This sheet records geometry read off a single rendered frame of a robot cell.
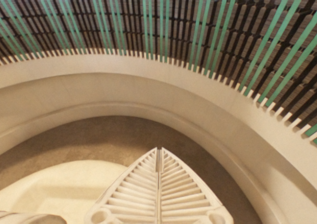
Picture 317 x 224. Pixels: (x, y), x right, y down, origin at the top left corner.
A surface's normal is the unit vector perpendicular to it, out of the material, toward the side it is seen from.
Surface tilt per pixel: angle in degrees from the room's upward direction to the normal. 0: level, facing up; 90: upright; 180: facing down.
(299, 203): 90
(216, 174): 0
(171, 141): 0
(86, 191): 70
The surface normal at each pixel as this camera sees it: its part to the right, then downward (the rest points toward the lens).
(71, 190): -0.02, 0.44
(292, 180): -0.96, 0.21
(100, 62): -0.07, 0.72
